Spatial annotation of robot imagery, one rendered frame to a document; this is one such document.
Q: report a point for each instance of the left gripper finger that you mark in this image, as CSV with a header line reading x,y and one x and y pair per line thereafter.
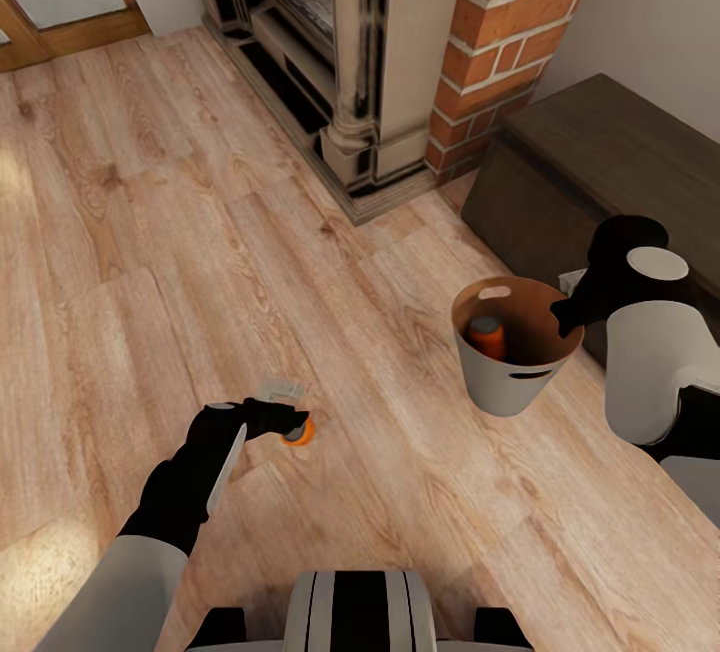
x,y
299,418

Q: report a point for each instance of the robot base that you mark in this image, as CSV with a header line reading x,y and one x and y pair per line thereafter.
x,y
223,630

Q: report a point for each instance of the can of soda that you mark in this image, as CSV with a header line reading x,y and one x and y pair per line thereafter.
x,y
515,361
486,335
300,436

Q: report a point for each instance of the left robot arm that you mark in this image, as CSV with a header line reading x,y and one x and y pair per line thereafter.
x,y
123,605

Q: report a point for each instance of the trash can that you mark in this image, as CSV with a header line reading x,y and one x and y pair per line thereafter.
x,y
531,334

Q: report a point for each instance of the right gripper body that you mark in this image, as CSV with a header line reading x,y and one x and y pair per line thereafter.
x,y
583,308

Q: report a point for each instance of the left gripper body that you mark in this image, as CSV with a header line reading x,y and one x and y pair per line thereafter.
x,y
276,418

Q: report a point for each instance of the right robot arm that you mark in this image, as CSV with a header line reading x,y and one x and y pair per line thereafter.
x,y
663,364

